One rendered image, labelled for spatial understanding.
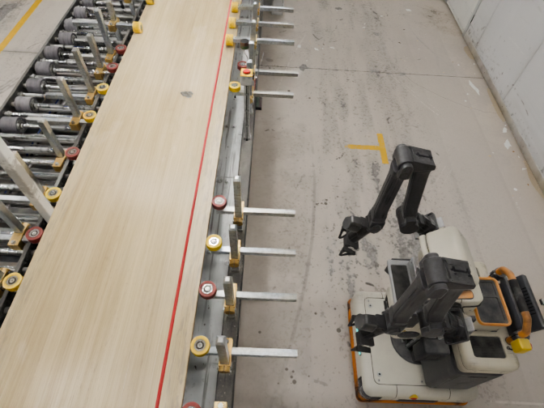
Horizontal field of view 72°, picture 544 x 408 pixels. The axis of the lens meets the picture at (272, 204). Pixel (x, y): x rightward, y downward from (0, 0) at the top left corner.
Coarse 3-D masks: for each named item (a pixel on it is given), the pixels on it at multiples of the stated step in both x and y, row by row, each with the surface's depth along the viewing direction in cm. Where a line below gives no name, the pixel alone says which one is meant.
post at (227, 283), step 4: (224, 276) 153; (228, 276) 153; (224, 280) 151; (228, 280) 151; (224, 284) 152; (228, 284) 152; (232, 284) 159; (224, 288) 155; (228, 288) 155; (232, 288) 160; (224, 292) 159; (228, 292) 158; (232, 292) 161; (228, 296) 162; (232, 296) 162; (228, 300) 166; (232, 300) 166; (228, 304) 170; (232, 304) 170
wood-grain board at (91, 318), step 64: (192, 0) 325; (128, 64) 267; (192, 64) 270; (128, 128) 229; (192, 128) 232; (64, 192) 198; (128, 192) 200; (192, 192) 202; (64, 256) 177; (128, 256) 178; (192, 256) 180; (64, 320) 159; (128, 320) 160; (192, 320) 162; (0, 384) 144; (64, 384) 145; (128, 384) 146
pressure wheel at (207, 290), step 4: (204, 284) 171; (208, 284) 171; (212, 284) 171; (200, 288) 170; (204, 288) 170; (208, 288) 169; (212, 288) 170; (200, 292) 169; (204, 292) 169; (208, 292) 169; (212, 292) 169; (204, 296) 168; (208, 296) 168; (212, 296) 170
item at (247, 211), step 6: (216, 210) 204; (222, 210) 204; (228, 210) 205; (246, 210) 205; (252, 210) 205; (258, 210) 206; (264, 210) 206; (270, 210) 206; (276, 210) 206; (282, 210) 206; (288, 210) 206; (294, 210) 207; (282, 216) 207; (288, 216) 207; (294, 216) 207
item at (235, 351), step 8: (208, 352) 160; (216, 352) 160; (232, 352) 161; (240, 352) 161; (248, 352) 161; (256, 352) 161; (264, 352) 161; (272, 352) 161; (280, 352) 162; (288, 352) 162; (296, 352) 162
